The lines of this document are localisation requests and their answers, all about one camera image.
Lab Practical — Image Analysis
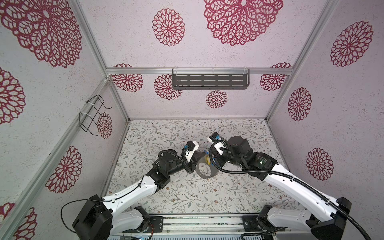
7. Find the black corrugated right cable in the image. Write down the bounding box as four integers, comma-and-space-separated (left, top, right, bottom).
208, 140, 364, 240

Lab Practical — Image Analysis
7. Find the thin black left cable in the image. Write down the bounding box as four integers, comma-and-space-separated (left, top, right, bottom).
60, 175, 148, 235

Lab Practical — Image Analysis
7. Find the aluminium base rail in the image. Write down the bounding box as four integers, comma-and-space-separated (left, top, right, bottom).
107, 213, 289, 240

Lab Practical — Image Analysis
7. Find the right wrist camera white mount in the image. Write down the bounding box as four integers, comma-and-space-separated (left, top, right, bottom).
208, 132, 229, 155

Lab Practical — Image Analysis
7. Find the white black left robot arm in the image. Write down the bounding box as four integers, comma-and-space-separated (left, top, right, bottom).
72, 150, 206, 240

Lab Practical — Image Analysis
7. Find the black corrugated left cable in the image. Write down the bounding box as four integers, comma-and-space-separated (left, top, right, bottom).
157, 149, 194, 174

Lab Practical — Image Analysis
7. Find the dark grey wall shelf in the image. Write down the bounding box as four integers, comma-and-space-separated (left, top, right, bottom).
171, 69, 250, 90

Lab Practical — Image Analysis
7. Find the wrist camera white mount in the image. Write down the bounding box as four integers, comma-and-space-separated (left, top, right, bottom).
182, 141, 199, 163
208, 132, 229, 155

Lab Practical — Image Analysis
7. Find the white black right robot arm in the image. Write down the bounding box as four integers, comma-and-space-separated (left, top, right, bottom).
208, 133, 352, 240

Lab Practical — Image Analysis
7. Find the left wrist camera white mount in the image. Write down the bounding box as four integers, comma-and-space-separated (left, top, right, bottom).
182, 141, 199, 163

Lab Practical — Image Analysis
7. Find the black corrugated cable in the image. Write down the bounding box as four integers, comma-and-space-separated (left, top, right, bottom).
208, 140, 364, 240
157, 149, 194, 174

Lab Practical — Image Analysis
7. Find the black wire wall rack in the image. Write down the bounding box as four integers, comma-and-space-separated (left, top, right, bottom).
78, 95, 113, 139

